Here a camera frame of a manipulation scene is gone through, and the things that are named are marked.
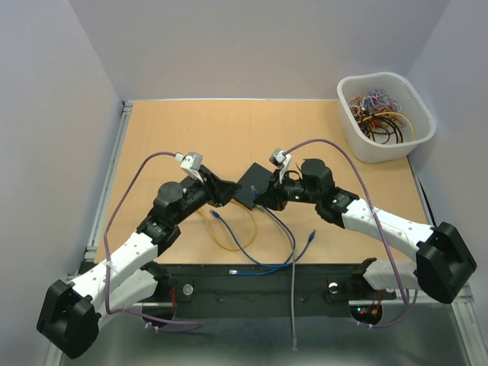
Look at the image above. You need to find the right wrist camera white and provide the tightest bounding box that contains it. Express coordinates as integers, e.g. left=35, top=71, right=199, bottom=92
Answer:
left=269, top=149, right=291, bottom=184

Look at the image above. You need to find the yellow ethernet cable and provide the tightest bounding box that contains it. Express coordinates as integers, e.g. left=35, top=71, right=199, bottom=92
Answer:
left=197, top=200, right=258, bottom=252

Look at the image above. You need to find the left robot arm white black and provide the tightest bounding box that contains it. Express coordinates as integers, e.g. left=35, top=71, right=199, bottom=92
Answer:
left=37, top=168, right=242, bottom=359

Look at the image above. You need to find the tangle of coloured wires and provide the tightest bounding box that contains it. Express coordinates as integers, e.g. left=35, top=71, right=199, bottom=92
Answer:
left=348, top=86, right=416, bottom=145

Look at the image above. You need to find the aluminium frame rail left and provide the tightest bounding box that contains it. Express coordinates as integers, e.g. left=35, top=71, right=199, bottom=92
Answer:
left=76, top=101, right=133, bottom=275

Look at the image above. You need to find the black network switch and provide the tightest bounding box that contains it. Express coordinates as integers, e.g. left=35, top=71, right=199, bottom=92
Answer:
left=180, top=176, right=200, bottom=190
left=233, top=162, right=272, bottom=210

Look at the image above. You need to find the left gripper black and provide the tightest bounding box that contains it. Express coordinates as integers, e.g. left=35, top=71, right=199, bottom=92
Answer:
left=172, top=169, right=241, bottom=225

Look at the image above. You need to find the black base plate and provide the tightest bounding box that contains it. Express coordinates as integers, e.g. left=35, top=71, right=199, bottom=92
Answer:
left=141, top=264, right=396, bottom=320

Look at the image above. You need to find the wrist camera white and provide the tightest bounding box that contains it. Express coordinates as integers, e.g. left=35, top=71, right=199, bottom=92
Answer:
left=175, top=152, right=204, bottom=182
left=269, top=149, right=291, bottom=184

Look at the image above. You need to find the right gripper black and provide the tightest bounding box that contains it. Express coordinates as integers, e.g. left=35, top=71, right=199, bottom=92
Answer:
left=252, top=169, right=320, bottom=210

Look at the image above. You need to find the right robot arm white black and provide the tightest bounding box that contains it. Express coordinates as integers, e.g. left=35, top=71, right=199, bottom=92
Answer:
left=254, top=159, right=477, bottom=303

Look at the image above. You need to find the aluminium frame rail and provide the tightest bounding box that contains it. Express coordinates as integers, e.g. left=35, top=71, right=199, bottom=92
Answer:
left=60, top=271, right=476, bottom=306
left=76, top=101, right=133, bottom=275

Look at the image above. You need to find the white plastic bin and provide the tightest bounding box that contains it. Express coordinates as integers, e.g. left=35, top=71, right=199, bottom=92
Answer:
left=336, top=72, right=436, bottom=163

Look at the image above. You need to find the aluminium frame rail front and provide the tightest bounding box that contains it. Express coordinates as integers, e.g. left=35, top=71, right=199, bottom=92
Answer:
left=60, top=271, right=476, bottom=306

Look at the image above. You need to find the grey ethernet cable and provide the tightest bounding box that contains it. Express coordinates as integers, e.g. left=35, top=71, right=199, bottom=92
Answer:
left=255, top=205, right=300, bottom=351

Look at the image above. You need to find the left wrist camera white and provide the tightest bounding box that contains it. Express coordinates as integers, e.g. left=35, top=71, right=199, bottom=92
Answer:
left=175, top=152, right=204, bottom=182

